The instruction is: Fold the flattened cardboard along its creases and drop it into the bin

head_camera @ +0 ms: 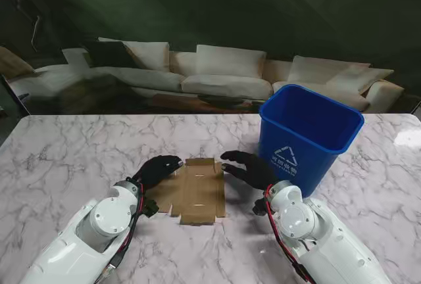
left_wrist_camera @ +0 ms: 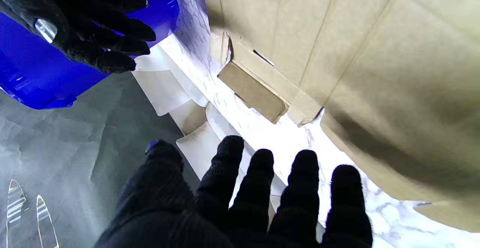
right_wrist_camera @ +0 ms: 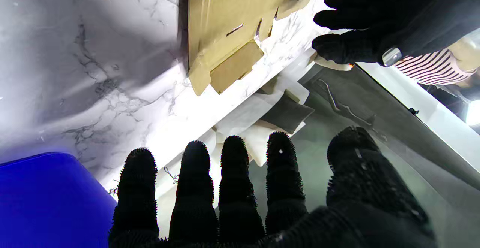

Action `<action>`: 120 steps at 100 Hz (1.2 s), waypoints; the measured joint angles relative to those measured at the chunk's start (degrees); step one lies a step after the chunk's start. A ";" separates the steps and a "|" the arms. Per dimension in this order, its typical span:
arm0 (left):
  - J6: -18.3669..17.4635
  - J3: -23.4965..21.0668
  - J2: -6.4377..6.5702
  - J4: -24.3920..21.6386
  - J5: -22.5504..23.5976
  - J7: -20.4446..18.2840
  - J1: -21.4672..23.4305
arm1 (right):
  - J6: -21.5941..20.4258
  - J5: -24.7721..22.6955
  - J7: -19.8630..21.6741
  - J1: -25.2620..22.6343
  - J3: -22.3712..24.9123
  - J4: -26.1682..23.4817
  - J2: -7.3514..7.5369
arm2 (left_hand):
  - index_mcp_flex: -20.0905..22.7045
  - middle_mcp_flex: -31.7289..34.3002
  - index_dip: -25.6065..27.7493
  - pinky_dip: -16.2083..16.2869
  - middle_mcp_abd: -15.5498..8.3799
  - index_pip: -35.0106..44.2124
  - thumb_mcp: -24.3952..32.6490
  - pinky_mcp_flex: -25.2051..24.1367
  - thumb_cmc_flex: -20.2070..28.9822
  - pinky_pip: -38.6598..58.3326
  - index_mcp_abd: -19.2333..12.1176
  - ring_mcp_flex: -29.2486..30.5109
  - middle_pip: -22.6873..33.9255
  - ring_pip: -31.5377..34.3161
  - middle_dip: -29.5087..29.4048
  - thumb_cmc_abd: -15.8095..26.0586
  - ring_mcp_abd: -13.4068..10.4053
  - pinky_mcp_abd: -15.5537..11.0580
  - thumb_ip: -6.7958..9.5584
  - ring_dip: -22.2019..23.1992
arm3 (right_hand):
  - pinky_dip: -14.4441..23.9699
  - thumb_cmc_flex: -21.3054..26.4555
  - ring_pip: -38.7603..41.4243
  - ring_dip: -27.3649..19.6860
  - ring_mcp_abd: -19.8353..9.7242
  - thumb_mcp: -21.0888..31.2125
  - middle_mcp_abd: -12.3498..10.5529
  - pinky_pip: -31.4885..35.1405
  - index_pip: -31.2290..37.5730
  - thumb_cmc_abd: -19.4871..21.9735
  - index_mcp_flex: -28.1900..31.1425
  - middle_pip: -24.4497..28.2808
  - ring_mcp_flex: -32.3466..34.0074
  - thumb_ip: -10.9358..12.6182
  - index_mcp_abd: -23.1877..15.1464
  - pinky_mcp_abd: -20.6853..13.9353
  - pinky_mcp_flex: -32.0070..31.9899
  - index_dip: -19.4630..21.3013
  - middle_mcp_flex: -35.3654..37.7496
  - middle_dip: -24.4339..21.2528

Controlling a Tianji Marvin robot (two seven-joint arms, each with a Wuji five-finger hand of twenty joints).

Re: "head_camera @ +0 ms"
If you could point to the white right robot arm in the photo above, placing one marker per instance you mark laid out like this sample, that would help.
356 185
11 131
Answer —
329 241

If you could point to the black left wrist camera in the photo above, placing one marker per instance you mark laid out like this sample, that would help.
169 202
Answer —
150 207

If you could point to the dark sofa cushion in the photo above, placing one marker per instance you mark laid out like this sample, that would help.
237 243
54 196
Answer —
108 54

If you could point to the wooden coffee table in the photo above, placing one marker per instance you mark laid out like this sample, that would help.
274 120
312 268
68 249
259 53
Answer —
177 103

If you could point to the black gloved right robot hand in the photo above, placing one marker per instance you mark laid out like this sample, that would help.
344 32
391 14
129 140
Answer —
253 170

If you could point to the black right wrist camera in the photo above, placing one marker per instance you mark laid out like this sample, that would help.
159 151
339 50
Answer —
260 207

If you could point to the beige sofa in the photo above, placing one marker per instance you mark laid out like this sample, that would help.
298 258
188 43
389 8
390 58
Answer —
223 83

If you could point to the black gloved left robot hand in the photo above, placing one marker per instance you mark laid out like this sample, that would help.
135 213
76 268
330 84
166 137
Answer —
158 170

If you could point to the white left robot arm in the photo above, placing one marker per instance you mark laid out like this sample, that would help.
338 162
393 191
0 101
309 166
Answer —
82 241

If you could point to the blue plastic recycling bin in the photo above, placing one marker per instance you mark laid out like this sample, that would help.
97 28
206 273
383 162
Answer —
296 139

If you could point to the dark shallow bowl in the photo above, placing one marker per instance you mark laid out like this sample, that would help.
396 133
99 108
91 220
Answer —
220 99

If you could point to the brown cardboard box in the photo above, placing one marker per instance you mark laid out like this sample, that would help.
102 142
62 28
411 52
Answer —
197 192

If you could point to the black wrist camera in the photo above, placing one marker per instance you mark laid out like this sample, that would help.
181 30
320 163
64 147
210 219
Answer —
260 207
150 207

